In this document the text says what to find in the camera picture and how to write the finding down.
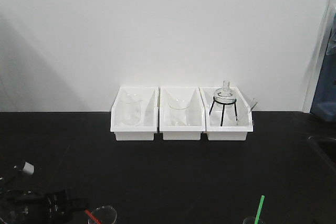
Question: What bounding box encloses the green plastic spoon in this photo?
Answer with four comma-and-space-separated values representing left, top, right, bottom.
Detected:
254, 195, 265, 224

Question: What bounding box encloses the middle white plastic bin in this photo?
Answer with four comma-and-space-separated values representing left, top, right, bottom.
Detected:
159, 87, 205, 141

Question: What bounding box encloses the red plastic spoon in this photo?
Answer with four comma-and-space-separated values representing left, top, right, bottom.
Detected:
85, 209, 101, 224

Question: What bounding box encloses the glass beaker in left bin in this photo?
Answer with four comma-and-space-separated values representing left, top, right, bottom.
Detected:
121, 93, 142, 126

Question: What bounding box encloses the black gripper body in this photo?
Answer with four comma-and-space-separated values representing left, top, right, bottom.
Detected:
1, 161, 69, 223

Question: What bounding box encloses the right white plastic bin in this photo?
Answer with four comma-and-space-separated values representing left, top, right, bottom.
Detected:
199, 87, 254, 141

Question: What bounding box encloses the round glass flask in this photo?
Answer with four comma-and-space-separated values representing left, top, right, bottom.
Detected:
213, 80, 236, 102

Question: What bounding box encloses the white plastic bin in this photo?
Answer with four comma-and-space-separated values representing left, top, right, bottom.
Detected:
110, 87, 159, 141
199, 87, 254, 141
159, 87, 205, 141

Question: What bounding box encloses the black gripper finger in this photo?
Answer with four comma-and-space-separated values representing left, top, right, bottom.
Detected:
67, 198, 88, 210

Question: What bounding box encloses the glass beaker in bin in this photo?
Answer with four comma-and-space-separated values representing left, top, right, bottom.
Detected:
121, 93, 142, 126
169, 99, 190, 126

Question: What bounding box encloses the black wire tripod stand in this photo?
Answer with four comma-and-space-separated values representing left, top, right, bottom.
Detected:
209, 97, 238, 127

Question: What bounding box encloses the clear glass tube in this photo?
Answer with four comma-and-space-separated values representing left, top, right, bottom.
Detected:
236, 98, 258, 126

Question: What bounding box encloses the front left glass beaker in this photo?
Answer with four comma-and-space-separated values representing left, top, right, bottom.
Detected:
91, 205, 117, 224

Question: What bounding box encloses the front right glass beaker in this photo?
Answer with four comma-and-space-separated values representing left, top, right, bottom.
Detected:
243, 217, 264, 224

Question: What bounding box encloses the glass beaker in middle bin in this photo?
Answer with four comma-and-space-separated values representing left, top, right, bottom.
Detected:
169, 99, 190, 126

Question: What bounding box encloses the blue object at right edge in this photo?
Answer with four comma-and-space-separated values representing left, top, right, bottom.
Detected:
310, 15, 335, 122

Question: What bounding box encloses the left white plastic bin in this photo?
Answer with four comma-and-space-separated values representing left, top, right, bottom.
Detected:
110, 87, 159, 141

